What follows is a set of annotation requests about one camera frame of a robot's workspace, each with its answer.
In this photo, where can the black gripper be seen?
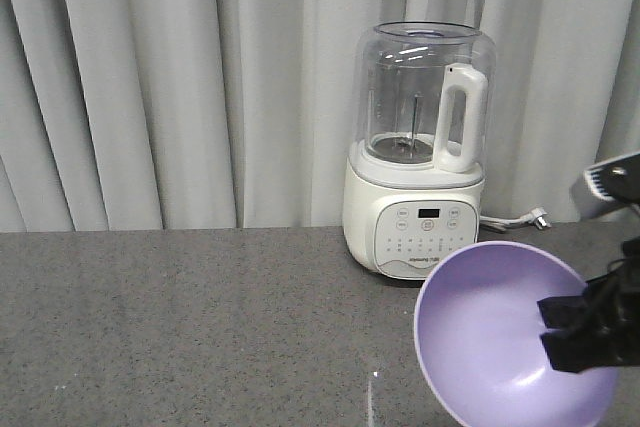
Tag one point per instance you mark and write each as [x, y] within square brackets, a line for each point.
[608, 314]

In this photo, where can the purple plastic bowl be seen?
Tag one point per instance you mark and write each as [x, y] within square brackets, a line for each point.
[477, 329]

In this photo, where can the white blender appliance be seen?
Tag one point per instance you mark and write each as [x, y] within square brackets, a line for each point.
[415, 168]

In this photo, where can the grey curtain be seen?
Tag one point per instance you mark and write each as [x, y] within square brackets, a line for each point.
[171, 114]

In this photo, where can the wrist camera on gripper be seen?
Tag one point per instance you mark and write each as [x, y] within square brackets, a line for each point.
[608, 186]

